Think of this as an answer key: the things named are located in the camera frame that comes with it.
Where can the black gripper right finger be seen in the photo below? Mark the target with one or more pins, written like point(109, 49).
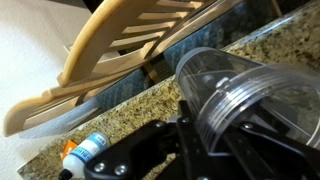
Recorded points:
point(276, 160)

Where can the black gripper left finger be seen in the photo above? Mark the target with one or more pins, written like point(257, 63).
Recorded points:
point(140, 150)

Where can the clear plastic cup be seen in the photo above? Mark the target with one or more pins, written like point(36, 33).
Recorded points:
point(240, 86)

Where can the white bottle blue label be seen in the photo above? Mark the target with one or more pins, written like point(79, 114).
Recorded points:
point(85, 153)

